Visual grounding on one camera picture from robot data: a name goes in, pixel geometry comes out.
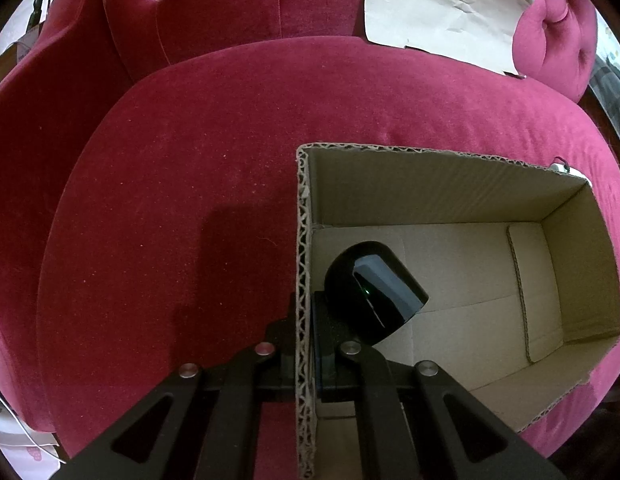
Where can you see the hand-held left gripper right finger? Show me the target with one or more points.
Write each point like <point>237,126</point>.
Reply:
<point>325,360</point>

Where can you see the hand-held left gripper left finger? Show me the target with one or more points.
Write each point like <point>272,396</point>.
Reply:
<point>280,357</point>

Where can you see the black cylindrical jar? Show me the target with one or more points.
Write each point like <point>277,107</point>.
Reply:
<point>375,285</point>

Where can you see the brown cardboard box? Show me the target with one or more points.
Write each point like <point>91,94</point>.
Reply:
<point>490,310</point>

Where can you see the red velvet sofa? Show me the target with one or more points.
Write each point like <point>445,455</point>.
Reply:
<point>189,160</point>

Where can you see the brown paper sheet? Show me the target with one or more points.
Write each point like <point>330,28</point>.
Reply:
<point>440,5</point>

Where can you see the grey blanket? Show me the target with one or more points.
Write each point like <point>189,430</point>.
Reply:
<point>612,90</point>

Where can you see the brown carton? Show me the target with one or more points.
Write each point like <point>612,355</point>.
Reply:
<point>14,55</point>

